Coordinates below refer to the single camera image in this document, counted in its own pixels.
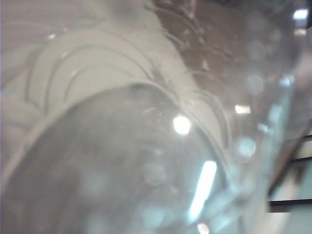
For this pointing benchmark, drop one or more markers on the clear water bottle red label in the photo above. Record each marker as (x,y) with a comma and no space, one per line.
(122,146)

